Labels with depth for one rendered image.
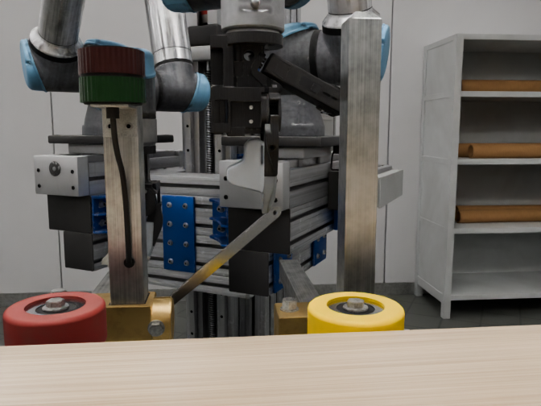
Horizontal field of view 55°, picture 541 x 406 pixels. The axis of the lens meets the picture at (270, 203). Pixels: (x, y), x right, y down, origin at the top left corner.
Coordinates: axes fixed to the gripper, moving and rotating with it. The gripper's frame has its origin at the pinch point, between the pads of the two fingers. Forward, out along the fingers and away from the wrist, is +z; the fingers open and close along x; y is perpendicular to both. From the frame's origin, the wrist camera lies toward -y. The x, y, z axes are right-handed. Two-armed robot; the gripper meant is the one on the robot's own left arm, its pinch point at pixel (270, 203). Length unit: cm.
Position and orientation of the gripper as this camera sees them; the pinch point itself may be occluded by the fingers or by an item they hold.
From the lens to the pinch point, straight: 64.7
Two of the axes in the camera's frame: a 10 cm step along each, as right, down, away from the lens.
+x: 1.0, 1.4, -9.9
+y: -9.9, 0.1, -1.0
